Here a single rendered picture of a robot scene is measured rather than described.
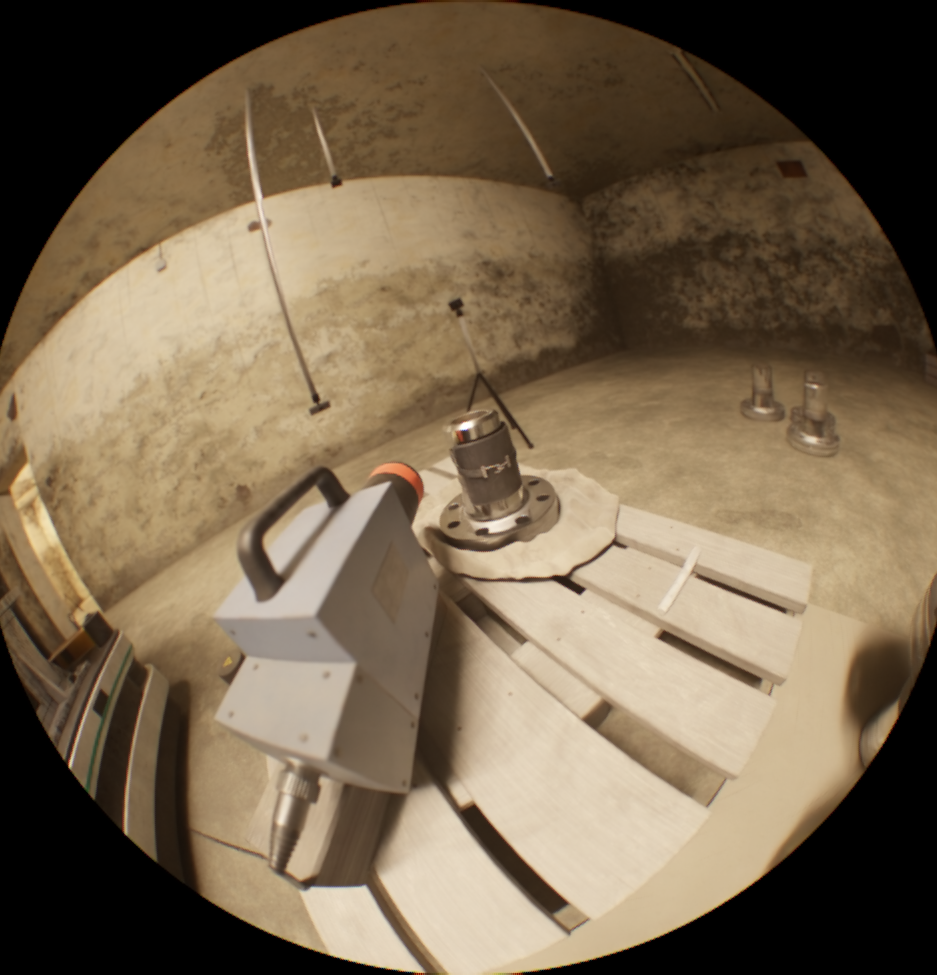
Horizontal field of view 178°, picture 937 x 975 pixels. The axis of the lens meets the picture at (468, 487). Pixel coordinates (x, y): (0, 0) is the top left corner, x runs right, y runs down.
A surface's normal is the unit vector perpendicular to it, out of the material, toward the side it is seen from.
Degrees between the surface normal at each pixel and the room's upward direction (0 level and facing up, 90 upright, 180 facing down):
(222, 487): 90
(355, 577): 90
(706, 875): 0
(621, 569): 0
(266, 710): 0
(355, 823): 90
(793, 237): 90
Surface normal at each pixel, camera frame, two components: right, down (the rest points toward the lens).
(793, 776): -0.30, -0.87
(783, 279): -0.80, 0.46
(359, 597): 0.95, -0.26
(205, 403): 0.51, 0.21
